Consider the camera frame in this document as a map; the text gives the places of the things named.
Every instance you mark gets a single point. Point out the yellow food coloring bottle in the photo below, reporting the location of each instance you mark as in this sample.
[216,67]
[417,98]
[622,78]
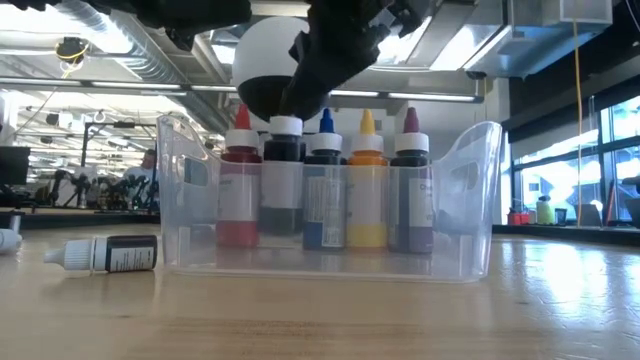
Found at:
[367,200]

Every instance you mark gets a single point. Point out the clear plastic bin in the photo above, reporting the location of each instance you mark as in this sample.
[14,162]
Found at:
[450,240]

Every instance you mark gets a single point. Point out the silver table leg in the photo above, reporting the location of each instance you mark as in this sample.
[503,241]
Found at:
[15,225]

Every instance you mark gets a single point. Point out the red box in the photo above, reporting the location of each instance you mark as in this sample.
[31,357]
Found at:
[518,219]

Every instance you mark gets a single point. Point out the red food coloring bottle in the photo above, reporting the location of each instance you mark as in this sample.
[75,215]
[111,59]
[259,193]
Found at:
[239,200]

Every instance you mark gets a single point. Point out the small dropper bottle white cap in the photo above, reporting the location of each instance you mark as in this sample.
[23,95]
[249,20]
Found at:
[9,241]

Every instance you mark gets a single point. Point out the black metal stand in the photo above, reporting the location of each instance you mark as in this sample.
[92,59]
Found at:
[86,145]

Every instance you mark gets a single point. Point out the white and black sphere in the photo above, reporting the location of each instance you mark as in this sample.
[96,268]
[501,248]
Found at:
[260,55]

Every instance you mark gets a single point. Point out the ceiling light tube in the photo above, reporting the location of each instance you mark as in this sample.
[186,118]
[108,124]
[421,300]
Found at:
[430,96]

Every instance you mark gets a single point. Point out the background table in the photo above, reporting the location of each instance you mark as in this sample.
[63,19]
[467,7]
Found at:
[75,219]

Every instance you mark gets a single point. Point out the black monitor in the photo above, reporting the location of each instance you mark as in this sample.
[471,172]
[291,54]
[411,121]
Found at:
[14,165]

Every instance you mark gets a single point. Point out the blue food coloring bottle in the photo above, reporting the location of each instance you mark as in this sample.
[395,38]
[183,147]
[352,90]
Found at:
[324,210]

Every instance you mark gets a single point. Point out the violet food coloring bottle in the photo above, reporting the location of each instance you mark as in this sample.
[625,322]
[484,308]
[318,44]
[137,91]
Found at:
[411,150]

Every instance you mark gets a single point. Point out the black ceiling fixture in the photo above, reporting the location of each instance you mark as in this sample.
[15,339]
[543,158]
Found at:
[71,50]

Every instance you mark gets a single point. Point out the black food coloring bottle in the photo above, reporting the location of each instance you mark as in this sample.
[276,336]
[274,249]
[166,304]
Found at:
[282,150]

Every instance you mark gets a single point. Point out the green jug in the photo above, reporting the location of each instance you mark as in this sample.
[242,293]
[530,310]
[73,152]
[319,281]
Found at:
[545,212]

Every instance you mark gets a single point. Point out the small black dropper bottle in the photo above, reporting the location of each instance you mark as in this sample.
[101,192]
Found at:
[130,257]

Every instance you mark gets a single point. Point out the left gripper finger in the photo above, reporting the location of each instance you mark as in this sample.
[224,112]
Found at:
[316,100]
[294,97]

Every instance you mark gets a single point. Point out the small black bin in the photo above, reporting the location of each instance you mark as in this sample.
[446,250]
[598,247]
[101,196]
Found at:
[561,216]

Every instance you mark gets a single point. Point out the person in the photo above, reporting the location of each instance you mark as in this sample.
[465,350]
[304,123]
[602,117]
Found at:
[145,175]

